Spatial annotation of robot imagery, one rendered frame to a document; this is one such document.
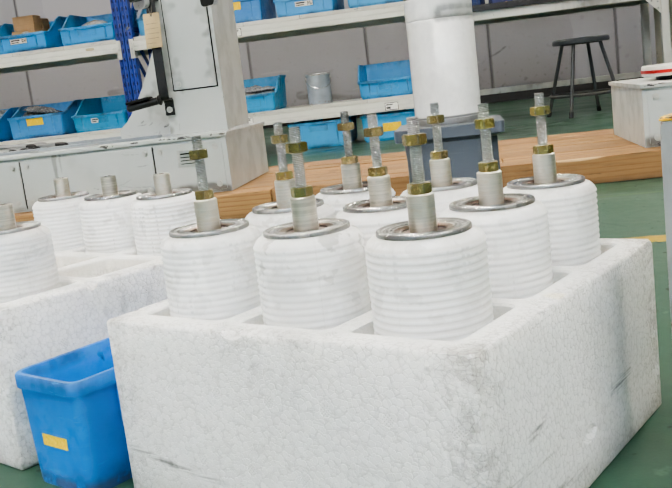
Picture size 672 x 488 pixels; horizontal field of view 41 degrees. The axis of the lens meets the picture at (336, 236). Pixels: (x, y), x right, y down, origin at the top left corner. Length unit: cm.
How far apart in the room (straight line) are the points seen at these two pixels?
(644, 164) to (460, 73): 153
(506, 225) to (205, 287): 27
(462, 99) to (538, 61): 788
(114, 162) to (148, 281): 183
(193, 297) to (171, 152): 206
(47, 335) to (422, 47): 60
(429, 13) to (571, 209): 44
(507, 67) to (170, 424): 836
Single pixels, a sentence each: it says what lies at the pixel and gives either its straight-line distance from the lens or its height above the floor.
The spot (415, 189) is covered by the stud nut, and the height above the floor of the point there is 29.
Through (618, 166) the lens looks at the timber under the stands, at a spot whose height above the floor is 4.
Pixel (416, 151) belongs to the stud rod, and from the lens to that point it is 70.
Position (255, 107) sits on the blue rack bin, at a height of 29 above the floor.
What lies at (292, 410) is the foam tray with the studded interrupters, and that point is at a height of 12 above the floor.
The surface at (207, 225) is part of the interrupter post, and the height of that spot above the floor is 26.
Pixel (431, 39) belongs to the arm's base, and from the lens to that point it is 123.
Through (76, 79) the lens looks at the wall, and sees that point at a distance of 990.
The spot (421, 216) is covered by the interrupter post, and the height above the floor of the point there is 26.
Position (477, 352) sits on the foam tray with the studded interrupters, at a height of 18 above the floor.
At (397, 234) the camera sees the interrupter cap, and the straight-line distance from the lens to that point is 69.
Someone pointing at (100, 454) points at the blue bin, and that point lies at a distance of 94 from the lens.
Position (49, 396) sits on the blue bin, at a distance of 95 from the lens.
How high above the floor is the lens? 37
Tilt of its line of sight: 10 degrees down
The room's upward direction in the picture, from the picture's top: 7 degrees counter-clockwise
